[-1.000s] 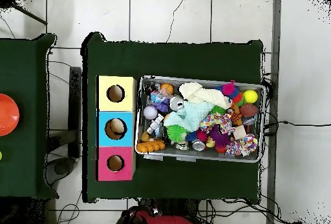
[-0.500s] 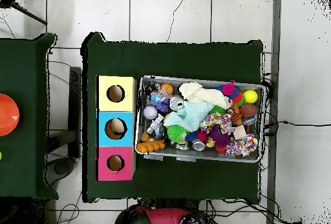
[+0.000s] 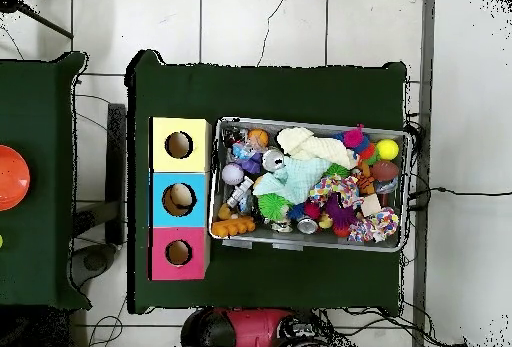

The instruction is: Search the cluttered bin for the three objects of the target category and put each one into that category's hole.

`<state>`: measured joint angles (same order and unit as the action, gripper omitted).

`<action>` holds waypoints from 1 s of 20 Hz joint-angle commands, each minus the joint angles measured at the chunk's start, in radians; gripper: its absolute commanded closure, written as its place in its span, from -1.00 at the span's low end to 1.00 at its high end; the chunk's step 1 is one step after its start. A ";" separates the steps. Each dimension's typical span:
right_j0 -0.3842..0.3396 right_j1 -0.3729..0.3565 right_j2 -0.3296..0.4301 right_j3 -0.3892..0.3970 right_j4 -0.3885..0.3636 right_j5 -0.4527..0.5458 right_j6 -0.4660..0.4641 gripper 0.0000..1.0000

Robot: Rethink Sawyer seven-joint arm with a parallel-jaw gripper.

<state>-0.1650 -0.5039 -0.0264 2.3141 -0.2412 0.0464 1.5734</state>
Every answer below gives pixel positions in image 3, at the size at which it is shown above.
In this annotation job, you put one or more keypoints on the silver can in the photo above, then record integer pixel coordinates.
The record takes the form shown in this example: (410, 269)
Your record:
(274, 159)

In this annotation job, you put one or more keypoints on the polka dot cloth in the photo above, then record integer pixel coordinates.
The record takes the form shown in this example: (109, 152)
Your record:
(340, 189)

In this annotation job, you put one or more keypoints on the wooden box with three holes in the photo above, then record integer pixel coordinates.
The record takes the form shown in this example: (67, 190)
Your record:
(160, 169)

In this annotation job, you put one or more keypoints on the orange disc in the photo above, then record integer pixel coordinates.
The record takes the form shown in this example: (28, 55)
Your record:
(12, 177)

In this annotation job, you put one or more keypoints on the green spiky ball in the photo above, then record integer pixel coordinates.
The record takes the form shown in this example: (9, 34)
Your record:
(274, 206)

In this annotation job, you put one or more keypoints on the clear mesh bin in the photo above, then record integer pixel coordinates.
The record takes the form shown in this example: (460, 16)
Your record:
(312, 243)

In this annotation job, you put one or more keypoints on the cream yellow cloth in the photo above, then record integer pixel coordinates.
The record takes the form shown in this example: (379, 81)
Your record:
(320, 148)

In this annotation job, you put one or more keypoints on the small orange basketball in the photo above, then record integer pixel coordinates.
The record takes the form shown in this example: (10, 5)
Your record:
(258, 137)

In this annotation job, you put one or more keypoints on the orange rubber toy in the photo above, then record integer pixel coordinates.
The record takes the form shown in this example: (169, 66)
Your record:
(232, 226)

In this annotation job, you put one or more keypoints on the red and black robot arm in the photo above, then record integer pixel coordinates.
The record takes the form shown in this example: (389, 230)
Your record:
(248, 329)

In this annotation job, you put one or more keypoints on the white ball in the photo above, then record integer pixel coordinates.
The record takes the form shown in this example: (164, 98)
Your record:
(233, 173)

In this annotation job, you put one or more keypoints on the pink spiky ball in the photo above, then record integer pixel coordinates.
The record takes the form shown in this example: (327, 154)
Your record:
(354, 136)

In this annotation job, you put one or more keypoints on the mint green cloth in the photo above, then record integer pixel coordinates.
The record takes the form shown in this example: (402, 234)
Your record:
(300, 179)

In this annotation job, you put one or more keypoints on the brown toy football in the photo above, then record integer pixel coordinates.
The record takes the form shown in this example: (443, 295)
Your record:
(385, 171)

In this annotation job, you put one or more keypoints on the green side table cloth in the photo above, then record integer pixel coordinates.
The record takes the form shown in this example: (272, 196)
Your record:
(48, 107)

